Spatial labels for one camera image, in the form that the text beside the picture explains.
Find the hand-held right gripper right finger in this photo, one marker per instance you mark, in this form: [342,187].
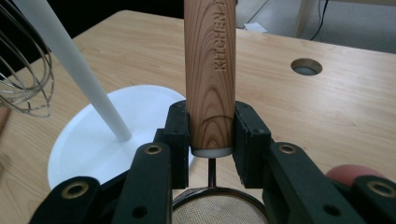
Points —
[250,149]

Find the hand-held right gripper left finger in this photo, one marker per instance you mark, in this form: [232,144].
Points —
[179,149]

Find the red round object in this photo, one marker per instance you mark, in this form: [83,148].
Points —
[345,174]

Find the white paper sheet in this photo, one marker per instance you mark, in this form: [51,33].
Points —
[255,27]

